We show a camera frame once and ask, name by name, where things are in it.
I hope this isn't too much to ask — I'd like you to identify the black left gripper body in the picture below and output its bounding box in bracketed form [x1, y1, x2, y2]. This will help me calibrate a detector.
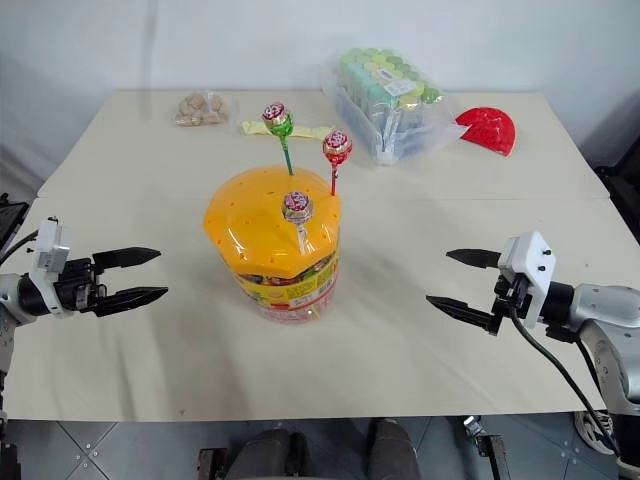
[52, 256, 109, 315]

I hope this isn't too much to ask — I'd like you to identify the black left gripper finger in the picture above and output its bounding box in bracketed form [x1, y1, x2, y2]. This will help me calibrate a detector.
[91, 246, 163, 276]
[93, 286, 170, 318]

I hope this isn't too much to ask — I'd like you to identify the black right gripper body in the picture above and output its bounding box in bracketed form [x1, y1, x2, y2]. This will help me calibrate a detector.
[491, 273, 533, 321]

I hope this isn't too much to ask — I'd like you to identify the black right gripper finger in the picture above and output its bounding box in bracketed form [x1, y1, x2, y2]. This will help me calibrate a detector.
[445, 247, 502, 272]
[425, 294, 502, 338]

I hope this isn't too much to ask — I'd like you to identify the orange-lidded lollipop jar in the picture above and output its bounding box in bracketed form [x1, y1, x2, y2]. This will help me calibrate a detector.
[201, 164, 344, 327]

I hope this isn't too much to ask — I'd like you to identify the purple lollipop with white stick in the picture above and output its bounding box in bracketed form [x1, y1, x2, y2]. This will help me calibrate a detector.
[281, 190, 314, 254]

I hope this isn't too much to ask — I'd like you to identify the red-wrapped lollipop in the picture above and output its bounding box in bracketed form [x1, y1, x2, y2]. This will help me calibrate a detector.
[321, 129, 354, 197]

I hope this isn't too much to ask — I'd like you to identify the green-wrapped lollipop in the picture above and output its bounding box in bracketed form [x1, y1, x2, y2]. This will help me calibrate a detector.
[261, 101, 297, 177]

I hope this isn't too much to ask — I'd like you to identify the red semicircular plastic piece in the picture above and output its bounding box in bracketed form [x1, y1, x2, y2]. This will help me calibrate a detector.
[453, 105, 519, 158]

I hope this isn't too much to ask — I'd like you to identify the black chair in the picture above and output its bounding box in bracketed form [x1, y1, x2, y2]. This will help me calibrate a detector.
[593, 133, 640, 237]

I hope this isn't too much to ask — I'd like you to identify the dark rounded shape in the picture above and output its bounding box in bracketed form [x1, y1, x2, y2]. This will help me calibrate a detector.
[366, 416, 422, 480]
[233, 428, 309, 480]

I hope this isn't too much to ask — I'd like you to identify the white sneaker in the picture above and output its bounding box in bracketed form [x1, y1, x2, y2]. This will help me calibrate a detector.
[573, 409, 620, 457]

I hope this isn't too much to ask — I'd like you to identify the clear bag of brown snacks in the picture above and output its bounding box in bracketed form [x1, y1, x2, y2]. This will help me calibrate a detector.
[173, 89, 233, 129]

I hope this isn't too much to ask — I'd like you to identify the plastic bag of green-capped bottles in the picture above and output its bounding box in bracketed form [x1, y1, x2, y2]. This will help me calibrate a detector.
[321, 46, 455, 167]

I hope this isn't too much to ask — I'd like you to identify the yellow flat packet strip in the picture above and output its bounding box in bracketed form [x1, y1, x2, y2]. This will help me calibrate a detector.
[240, 119, 336, 139]

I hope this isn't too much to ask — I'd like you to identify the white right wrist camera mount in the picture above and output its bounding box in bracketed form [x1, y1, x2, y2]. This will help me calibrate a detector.
[496, 230, 558, 329]

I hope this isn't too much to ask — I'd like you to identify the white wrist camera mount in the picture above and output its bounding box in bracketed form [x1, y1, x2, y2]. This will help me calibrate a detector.
[496, 230, 558, 329]
[28, 216, 72, 319]

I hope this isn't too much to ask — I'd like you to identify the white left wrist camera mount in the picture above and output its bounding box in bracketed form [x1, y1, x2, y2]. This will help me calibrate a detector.
[28, 216, 72, 319]

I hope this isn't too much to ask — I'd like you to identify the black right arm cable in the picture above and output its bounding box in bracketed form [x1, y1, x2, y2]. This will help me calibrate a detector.
[510, 316, 622, 457]

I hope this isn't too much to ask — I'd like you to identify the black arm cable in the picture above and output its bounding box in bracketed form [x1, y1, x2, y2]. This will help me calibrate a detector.
[510, 316, 622, 457]
[0, 230, 39, 265]

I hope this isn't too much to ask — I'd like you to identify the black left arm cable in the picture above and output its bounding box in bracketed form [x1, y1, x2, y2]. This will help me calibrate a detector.
[0, 230, 39, 265]

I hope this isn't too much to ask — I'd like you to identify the metal frame leg with clamp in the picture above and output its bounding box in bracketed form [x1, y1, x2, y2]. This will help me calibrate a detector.
[461, 414, 507, 480]

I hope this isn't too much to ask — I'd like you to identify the rusty metal frame leg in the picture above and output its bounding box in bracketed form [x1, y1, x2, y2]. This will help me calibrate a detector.
[196, 447, 229, 480]

